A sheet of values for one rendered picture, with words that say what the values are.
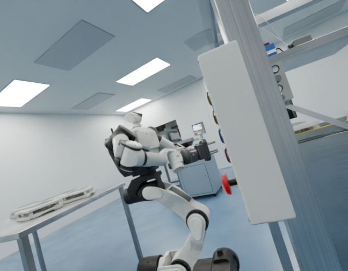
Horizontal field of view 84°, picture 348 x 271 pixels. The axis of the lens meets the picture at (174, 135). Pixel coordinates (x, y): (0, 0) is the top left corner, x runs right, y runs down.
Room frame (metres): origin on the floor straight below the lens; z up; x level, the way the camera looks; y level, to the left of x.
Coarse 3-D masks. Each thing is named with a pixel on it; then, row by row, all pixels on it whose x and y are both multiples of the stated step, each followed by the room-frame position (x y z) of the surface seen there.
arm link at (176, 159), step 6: (186, 150) 1.06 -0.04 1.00; (168, 156) 1.06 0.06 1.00; (174, 156) 1.04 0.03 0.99; (180, 156) 1.04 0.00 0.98; (186, 156) 1.04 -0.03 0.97; (174, 162) 1.03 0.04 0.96; (180, 162) 1.03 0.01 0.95; (186, 162) 1.05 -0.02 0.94; (174, 168) 1.02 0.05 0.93; (180, 168) 1.03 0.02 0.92
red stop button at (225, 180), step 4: (224, 176) 0.36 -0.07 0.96; (224, 180) 0.35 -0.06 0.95; (228, 180) 0.37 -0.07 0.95; (232, 180) 0.36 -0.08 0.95; (224, 184) 0.35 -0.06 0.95; (228, 184) 0.35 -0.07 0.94; (232, 184) 0.36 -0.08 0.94; (236, 184) 0.36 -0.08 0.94; (224, 188) 0.36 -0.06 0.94; (228, 188) 0.35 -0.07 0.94; (228, 192) 0.36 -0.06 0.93
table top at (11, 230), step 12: (96, 192) 1.93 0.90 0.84; (108, 192) 1.85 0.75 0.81; (72, 204) 1.58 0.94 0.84; (84, 204) 1.56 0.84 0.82; (48, 216) 1.35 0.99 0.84; (60, 216) 1.34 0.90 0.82; (0, 228) 1.50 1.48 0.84; (12, 228) 1.31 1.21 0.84; (24, 228) 1.17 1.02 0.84; (36, 228) 1.18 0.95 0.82; (0, 240) 1.13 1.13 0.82
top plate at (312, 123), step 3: (318, 120) 0.95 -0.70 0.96; (306, 123) 0.99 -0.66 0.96; (309, 123) 0.96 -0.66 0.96; (312, 123) 0.96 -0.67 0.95; (315, 123) 0.96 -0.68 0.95; (318, 123) 0.95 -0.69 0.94; (297, 126) 0.98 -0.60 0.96; (300, 126) 0.97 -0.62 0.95; (303, 126) 0.97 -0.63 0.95; (306, 126) 0.97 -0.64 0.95; (309, 126) 0.96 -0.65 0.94; (294, 129) 0.98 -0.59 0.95; (297, 129) 0.98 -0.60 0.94; (300, 129) 0.98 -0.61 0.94
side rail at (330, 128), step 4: (320, 128) 0.93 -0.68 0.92; (324, 128) 0.93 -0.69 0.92; (328, 128) 0.92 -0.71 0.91; (332, 128) 0.92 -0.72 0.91; (336, 128) 0.92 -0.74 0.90; (340, 128) 0.91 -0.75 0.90; (304, 132) 0.95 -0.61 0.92; (308, 132) 0.95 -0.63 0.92; (312, 132) 0.94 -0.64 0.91; (316, 132) 0.94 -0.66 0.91; (320, 132) 0.93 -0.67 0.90; (324, 132) 0.93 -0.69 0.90; (328, 132) 0.93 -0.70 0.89; (296, 136) 0.96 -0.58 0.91; (300, 136) 0.96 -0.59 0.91; (304, 136) 0.95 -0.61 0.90; (308, 136) 0.95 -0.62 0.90; (312, 136) 0.94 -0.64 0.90
